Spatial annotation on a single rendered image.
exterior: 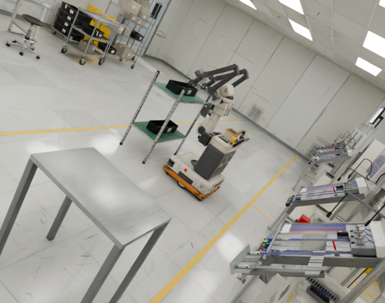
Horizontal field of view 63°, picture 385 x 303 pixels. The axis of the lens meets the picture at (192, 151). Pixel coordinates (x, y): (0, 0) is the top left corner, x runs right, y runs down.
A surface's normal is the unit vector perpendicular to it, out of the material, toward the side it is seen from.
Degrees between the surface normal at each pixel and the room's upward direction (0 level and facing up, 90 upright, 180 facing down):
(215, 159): 90
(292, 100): 90
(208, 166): 90
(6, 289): 0
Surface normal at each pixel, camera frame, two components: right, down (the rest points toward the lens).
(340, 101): -0.42, 0.11
